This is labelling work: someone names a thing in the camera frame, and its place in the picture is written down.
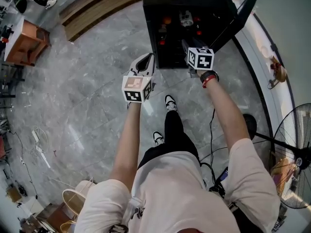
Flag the dark wooden cabinet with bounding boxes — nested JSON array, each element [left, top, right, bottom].
[[36, 202, 78, 233]]

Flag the clear glass jar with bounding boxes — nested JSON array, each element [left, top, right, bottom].
[[179, 10, 194, 28]]

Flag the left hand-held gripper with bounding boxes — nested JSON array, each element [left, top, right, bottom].
[[121, 52, 156, 103]]

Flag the black wristwatch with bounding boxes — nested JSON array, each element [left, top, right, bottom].
[[200, 70, 218, 83]]

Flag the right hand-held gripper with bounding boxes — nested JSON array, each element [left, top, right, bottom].
[[181, 38, 215, 79]]

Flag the black device with screen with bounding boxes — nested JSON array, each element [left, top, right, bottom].
[[215, 166, 229, 191]]

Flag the person's right forearm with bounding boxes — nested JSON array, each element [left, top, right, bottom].
[[204, 78, 251, 152]]

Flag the cardboard box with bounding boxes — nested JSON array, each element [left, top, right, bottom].
[[6, 187, 24, 202]]

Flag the wooden cabinet with white top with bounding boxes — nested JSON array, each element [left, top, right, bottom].
[[4, 18, 52, 67]]

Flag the round wire basket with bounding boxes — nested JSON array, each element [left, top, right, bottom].
[[59, 221, 78, 233]]

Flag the black and white sneaker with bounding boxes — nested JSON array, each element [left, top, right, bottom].
[[164, 95, 178, 113], [152, 131, 165, 146]]

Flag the black cable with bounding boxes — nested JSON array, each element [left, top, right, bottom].
[[199, 108, 229, 191]]

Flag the round beige bucket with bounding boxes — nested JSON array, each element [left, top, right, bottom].
[[62, 180, 98, 217]]

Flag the small brown wooden ornament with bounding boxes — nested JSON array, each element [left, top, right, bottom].
[[268, 55, 289, 89]]

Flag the black pedestal fan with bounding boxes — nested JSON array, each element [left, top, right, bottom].
[[242, 103, 311, 210]]

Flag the person's left forearm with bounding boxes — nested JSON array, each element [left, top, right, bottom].
[[109, 102, 143, 191]]

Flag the white counter unit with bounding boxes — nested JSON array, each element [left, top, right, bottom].
[[233, 11, 311, 140]]

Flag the wooden plank pallet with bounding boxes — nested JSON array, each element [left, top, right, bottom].
[[59, 0, 144, 42]]

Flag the black trousers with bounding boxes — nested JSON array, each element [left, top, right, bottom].
[[137, 110, 201, 169]]

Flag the white t-shirt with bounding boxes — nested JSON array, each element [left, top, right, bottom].
[[74, 138, 281, 233]]

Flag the red wristband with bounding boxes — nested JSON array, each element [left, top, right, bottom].
[[202, 73, 219, 89]]

